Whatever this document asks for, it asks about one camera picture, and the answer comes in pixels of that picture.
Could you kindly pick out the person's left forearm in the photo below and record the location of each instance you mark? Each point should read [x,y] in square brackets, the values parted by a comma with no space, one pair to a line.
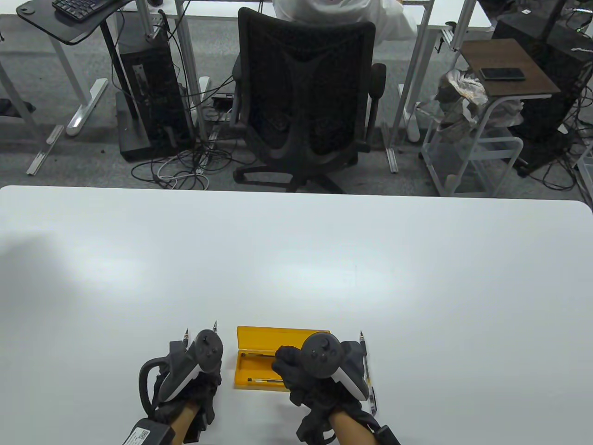
[183,426]

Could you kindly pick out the person's right hand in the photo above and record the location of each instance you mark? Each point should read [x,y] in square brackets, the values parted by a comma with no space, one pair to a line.
[289,366]

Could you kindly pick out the person's right forearm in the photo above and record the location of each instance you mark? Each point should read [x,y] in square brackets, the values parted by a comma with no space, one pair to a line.
[352,431]

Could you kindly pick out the crumpled plastic bag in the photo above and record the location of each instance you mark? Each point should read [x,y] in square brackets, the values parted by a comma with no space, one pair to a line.
[463,90]

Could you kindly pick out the white plastic bag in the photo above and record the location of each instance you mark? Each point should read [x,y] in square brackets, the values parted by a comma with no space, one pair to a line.
[507,111]

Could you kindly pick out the brown top side table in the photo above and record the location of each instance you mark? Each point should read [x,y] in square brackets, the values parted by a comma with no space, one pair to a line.
[505,55]

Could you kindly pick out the person's left hand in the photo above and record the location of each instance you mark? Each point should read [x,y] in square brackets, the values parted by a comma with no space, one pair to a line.
[206,389]

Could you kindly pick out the black keyboard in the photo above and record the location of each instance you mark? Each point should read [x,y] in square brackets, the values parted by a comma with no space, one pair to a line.
[78,8]

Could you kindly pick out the black computer tower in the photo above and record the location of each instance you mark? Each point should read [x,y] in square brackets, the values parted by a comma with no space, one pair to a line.
[153,92]

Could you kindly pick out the black power strip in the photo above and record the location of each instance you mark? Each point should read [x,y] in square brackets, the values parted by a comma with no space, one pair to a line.
[224,99]

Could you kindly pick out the black standing desk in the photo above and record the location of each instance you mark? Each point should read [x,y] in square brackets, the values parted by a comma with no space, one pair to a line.
[60,28]

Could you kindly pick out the black smartphone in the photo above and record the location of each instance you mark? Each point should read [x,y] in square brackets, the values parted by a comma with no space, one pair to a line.
[502,74]

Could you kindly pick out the large black equipment case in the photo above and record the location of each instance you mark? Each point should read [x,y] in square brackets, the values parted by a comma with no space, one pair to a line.
[556,83]

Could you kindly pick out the black mesh office chair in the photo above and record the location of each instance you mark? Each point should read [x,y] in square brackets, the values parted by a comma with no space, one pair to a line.
[301,92]

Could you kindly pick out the yellow plastic pen case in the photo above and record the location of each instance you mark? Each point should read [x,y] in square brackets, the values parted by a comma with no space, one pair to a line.
[264,336]

